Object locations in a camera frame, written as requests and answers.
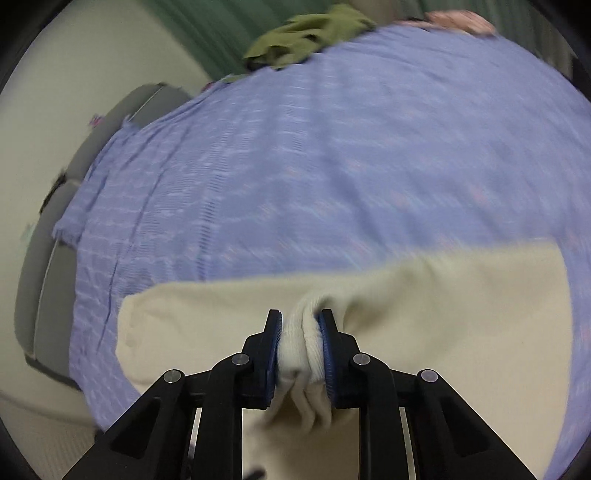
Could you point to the pink patterned garment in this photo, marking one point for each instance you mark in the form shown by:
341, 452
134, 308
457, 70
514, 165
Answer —
461, 22

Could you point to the grey padded headboard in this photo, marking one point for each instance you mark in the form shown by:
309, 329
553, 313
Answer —
46, 295

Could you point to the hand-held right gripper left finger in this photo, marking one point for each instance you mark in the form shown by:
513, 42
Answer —
274, 350

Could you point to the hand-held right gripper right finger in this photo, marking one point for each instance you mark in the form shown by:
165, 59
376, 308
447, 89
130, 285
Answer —
328, 364

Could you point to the blue patterned bedsheet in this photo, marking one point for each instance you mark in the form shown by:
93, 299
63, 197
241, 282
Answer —
323, 161

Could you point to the white tissue pack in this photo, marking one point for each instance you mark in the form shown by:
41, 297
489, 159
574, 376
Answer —
27, 232

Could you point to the olive green garment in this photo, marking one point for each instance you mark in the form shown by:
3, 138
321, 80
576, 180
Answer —
304, 37

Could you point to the cream pants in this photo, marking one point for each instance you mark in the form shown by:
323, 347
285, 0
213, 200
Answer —
438, 314

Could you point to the blue patterned pillow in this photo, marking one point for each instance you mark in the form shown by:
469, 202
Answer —
92, 184

